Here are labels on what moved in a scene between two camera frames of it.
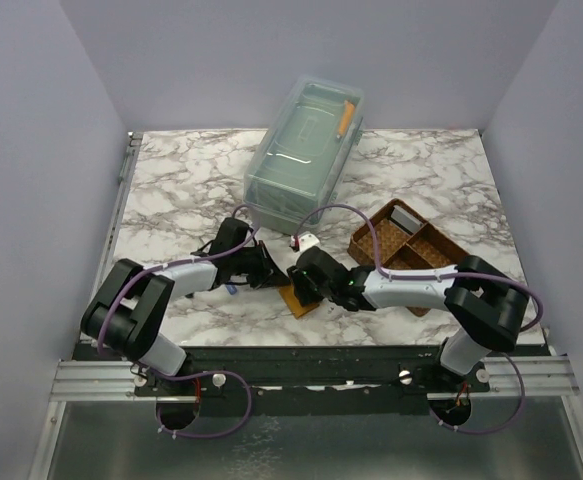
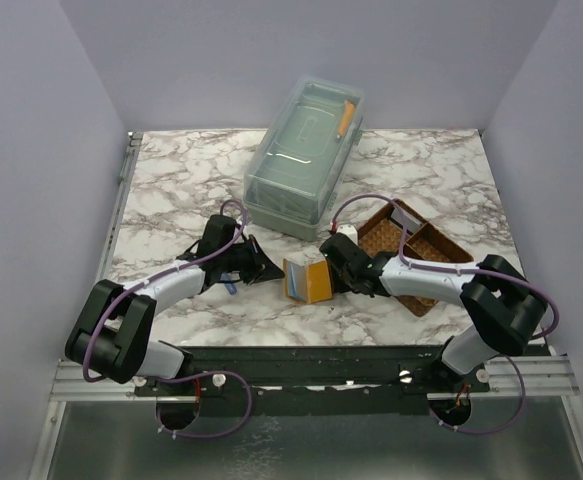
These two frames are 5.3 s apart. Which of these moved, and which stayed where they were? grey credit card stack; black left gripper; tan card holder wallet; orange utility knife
Moved: tan card holder wallet
Stayed: black left gripper; orange utility knife; grey credit card stack
